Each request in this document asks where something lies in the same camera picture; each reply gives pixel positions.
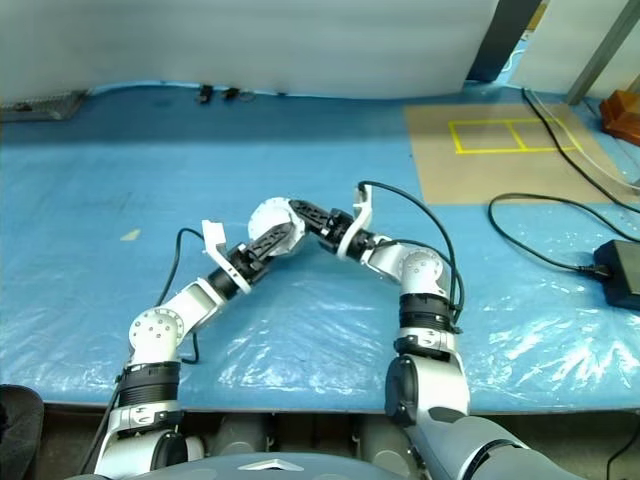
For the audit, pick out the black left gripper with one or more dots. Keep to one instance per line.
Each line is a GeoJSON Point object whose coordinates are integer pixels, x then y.
{"type": "Point", "coordinates": [247, 265]}

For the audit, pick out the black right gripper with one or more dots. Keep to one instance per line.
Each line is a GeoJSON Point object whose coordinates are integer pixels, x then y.
{"type": "Point", "coordinates": [334, 230]}

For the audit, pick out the silver motor cover with circuit board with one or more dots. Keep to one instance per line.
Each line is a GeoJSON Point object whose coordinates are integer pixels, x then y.
{"type": "Point", "coordinates": [270, 212]}

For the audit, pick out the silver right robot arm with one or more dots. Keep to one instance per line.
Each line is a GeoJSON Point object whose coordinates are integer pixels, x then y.
{"type": "Point", "coordinates": [422, 270]}

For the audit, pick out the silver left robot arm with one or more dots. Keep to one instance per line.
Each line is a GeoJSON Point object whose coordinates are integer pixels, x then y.
{"type": "Point", "coordinates": [155, 330]}

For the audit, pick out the brown cardboard sheet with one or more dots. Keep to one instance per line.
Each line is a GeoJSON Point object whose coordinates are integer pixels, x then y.
{"type": "Point", "coordinates": [450, 175]}

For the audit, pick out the small yellow tape piece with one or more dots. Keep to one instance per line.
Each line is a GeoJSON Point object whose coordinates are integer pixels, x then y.
{"type": "Point", "coordinates": [130, 235]}

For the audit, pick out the small black clip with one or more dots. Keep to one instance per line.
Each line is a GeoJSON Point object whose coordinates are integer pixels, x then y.
{"type": "Point", "coordinates": [205, 94]}

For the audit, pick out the white backdrop board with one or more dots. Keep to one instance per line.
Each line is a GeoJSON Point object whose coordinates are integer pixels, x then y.
{"type": "Point", "coordinates": [250, 40]}
{"type": "Point", "coordinates": [555, 40]}

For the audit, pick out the grey rounded cylinder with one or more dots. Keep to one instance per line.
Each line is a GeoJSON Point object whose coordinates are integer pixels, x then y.
{"type": "Point", "coordinates": [377, 440]}
{"type": "Point", "coordinates": [242, 435]}

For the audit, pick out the yellow tape rectangle marking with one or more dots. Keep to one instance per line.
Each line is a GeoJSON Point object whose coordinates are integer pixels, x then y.
{"type": "Point", "coordinates": [500, 149]}

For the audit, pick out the grey robot torso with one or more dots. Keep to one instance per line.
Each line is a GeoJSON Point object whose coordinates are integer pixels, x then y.
{"type": "Point", "coordinates": [225, 470]}

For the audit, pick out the dark upright panel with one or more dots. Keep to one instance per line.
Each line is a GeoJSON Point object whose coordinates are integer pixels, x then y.
{"type": "Point", "coordinates": [500, 40]}

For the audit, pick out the black power adapter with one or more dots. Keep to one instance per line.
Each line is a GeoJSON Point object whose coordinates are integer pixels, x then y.
{"type": "Point", "coordinates": [622, 270]}

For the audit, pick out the dark rounded object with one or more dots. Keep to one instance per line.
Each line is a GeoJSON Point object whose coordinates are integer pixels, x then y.
{"type": "Point", "coordinates": [20, 435]}

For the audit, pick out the orange wooden block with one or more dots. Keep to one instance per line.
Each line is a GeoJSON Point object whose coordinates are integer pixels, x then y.
{"type": "Point", "coordinates": [622, 112]}

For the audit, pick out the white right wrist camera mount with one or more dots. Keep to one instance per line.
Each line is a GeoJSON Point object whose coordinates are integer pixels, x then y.
{"type": "Point", "coordinates": [362, 210]}

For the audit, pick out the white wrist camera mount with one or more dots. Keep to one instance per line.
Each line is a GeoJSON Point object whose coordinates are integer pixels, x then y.
{"type": "Point", "coordinates": [215, 240]}
{"type": "Point", "coordinates": [362, 210]}

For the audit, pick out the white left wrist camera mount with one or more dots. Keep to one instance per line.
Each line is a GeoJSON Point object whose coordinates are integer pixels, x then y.
{"type": "Point", "coordinates": [215, 240]}

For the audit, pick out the grey metal post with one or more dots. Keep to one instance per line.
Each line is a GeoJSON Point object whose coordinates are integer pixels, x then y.
{"type": "Point", "coordinates": [600, 50]}

